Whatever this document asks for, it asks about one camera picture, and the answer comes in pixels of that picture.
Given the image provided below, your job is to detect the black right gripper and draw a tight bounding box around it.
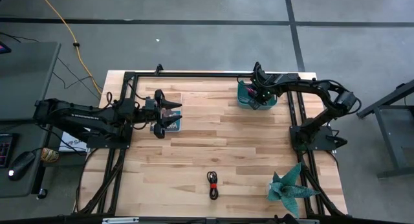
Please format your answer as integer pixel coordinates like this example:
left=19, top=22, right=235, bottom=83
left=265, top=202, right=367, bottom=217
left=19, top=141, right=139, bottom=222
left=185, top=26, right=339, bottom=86
left=248, top=63, right=276, bottom=111

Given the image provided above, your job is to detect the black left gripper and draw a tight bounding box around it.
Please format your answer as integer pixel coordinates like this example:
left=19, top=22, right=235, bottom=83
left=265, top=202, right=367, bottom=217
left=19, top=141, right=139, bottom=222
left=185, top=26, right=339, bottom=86
left=140, top=89, right=183, bottom=140

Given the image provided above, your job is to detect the black cable with red tie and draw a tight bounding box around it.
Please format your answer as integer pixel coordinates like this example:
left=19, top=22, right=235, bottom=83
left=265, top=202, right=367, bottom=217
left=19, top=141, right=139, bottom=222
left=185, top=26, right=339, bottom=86
left=206, top=171, right=219, bottom=201

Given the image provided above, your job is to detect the teal plastic bin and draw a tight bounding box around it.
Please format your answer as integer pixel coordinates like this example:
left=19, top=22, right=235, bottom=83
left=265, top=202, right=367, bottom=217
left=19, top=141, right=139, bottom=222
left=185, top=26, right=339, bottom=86
left=237, top=80, right=279, bottom=111

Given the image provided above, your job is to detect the Acadia picture book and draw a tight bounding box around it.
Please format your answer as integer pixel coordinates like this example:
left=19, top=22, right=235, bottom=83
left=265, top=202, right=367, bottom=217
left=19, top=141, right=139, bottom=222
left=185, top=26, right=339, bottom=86
left=149, top=93, right=182, bottom=133

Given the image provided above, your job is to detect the teal artificial plant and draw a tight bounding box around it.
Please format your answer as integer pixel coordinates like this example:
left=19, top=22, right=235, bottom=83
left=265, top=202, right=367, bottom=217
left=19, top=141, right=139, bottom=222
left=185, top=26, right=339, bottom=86
left=265, top=162, right=321, bottom=218

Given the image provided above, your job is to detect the white printed sheet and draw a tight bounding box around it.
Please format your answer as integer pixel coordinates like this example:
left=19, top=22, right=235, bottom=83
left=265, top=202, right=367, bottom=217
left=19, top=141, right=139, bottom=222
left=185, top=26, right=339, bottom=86
left=59, top=131, right=89, bottom=153

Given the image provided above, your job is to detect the brown gold round can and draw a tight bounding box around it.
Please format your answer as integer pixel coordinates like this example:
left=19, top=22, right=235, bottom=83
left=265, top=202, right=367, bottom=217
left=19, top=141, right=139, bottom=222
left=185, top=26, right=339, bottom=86
left=41, top=148, right=60, bottom=163

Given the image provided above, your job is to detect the black metal side stand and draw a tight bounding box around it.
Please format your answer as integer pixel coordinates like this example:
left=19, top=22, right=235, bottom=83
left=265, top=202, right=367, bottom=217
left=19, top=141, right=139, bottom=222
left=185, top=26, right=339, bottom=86
left=356, top=78, right=414, bottom=179

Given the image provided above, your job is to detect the grey desk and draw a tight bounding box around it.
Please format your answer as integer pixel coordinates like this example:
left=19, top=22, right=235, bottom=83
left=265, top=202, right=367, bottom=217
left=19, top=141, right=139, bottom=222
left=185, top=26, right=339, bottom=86
left=0, top=41, right=62, bottom=199

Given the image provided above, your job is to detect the black computer mouse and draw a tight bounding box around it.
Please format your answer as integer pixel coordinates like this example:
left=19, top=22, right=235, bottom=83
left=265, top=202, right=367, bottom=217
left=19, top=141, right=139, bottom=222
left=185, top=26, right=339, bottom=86
left=6, top=150, right=36, bottom=182

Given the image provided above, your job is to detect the backlit black keyboard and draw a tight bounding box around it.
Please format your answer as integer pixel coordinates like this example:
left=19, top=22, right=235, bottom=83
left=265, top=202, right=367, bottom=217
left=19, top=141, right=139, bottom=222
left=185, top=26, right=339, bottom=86
left=0, top=133, right=14, bottom=169

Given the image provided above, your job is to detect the black aluminium table frame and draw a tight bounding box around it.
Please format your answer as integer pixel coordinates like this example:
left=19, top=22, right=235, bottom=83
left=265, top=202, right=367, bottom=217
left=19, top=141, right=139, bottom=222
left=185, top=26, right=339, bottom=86
left=71, top=62, right=349, bottom=218

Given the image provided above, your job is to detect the thin black floor cable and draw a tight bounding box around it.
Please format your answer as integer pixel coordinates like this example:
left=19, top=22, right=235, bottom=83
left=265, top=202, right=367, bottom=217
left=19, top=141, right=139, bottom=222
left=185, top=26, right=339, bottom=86
left=0, top=32, right=98, bottom=91

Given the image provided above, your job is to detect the yellow extension cord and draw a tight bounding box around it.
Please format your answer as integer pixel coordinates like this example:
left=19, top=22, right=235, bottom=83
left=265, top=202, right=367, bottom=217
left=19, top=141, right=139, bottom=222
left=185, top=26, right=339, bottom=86
left=36, top=0, right=101, bottom=91

